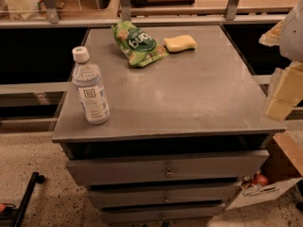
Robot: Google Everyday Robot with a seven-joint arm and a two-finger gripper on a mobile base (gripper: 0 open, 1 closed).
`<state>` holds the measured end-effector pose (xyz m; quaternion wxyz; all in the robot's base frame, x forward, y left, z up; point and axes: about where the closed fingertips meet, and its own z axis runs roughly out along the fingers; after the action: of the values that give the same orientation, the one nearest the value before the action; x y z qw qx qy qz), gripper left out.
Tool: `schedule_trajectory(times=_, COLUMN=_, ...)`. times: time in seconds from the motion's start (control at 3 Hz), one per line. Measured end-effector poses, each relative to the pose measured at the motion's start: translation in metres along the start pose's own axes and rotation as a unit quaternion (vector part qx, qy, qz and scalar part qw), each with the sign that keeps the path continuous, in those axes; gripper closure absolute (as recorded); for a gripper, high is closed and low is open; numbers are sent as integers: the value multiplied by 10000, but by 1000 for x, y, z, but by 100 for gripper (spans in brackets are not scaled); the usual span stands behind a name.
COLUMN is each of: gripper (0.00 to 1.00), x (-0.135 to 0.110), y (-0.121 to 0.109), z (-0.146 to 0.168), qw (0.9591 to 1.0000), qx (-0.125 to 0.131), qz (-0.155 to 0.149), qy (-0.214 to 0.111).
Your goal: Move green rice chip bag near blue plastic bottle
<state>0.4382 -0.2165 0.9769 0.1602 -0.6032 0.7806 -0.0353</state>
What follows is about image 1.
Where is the bottom grey drawer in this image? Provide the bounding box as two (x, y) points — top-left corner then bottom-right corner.
(100, 203), (225, 224)

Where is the clear blue plastic bottle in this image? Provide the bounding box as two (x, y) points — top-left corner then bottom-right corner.
(72, 46), (110, 124)

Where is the metal shelf rail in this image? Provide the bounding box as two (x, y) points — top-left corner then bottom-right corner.
(0, 0), (303, 29)

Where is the cardboard box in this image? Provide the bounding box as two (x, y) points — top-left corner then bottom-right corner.
(227, 131), (303, 210)

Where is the grey drawer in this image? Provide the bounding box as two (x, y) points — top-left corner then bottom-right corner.
(88, 183), (240, 208)
(66, 149), (269, 185)
(100, 203), (225, 224)

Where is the green rice chip bag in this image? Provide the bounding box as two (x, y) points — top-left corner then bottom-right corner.
(112, 21), (169, 68)

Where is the red onion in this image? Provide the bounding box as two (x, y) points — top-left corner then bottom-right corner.
(254, 172), (269, 186)

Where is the top grey drawer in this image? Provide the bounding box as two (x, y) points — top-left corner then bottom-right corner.
(66, 149), (269, 185)

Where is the middle grey drawer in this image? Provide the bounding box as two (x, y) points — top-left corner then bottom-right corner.
(88, 183), (240, 208)

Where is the black pole on floor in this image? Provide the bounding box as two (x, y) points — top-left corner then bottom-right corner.
(10, 172), (45, 227)

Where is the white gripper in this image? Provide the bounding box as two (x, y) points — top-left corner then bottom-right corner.
(258, 0), (303, 121)

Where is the yellow sponge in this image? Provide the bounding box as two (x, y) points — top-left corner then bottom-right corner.
(164, 35), (197, 53)

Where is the grey drawer cabinet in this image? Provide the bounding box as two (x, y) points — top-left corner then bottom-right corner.
(53, 26), (284, 213)

